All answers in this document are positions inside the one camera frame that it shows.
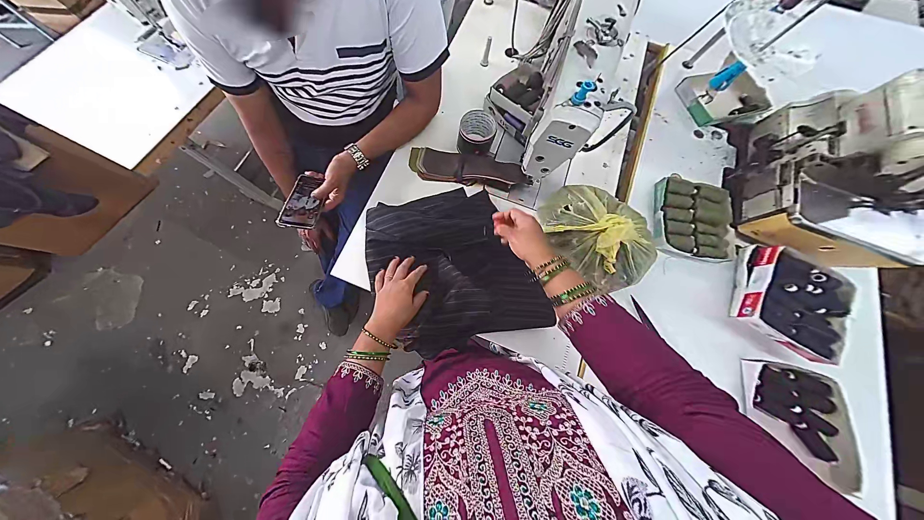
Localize person's right hand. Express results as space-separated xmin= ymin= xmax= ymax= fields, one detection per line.
xmin=492 ymin=208 xmax=556 ymax=269

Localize person's left hand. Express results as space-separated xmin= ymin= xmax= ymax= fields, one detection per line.
xmin=369 ymin=256 xmax=430 ymax=344

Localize dark striped fabric garment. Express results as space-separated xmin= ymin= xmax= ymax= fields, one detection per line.
xmin=364 ymin=188 xmax=559 ymax=361

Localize person's left forearm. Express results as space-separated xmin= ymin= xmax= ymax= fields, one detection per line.
xmin=257 ymin=326 xmax=398 ymax=520

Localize person's right forearm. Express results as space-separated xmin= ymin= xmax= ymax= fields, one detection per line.
xmin=529 ymin=254 xmax=876 ymax=520

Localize brown fabric pieces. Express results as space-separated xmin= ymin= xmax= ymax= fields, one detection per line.
xmin=409 ymin=147 xmax=534 ymax=191

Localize yellowish plastic bag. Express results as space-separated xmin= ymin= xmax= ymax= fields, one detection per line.
xmin=537 ymin=185 xmax=658 ymax=293

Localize roll of tape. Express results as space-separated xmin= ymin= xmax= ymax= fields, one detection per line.
xmin=458 ymin=109 xmax=498 ymax=157

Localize smartphone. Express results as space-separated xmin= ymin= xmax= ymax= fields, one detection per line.
xmin=276 ymin=174 xmax=326 ymax=230

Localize white sewing machine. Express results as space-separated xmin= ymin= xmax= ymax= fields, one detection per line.
xmin=520 ymin=0 xmax=642 ymax=180

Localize open box of sewing items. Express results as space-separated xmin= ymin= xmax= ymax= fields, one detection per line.
xmin=484 ymin=63 xmax=547 ymax=144

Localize white sewing table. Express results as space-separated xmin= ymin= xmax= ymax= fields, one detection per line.
xmin=331 ymin=0 xmax=671 ymax=378

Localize clear tray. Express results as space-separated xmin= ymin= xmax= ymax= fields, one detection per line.
xmin=653 ymin=175 xmax=736 ymax=263

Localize white work table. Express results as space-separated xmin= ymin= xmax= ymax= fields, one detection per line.
xmin=581 ymin=0 xmax=924 ymax=518

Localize pile of olive rolls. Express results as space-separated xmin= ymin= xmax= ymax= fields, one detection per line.
xmin=663 ymin=175 xmax=733 ymax=260

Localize transparent green plastic container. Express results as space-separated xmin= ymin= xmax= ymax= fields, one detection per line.
xmin=675 ymin=64 xmax=774 ymax=128

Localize white red carton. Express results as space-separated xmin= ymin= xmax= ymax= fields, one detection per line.
xmin=729 ymin=245 xmax=858 ymax=365

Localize pile of dark navy rolls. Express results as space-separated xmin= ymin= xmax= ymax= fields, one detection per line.
xmin=760 ymin=249 xmax=856 ymax=362

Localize beige overlock sewing machine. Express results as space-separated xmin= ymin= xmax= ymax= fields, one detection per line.
xmin=724 ymin=69 xmax=924 ymax=269

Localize pile of black rolls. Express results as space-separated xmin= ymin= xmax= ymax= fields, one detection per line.
xmin=754 ymin=364 xmax=842 ymax=464

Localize dark cloth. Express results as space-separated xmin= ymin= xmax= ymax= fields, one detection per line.
xmin=0 ymin=129 xmax=100 ymax=229

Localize white table with wooden edge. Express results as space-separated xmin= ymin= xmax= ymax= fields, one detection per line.
xmin=0 ymin=1 xmax=225 ymax=177

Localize white paper tray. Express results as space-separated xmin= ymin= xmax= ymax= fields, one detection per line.
xmin=741 ymin=359 xmax=863 ymax=497

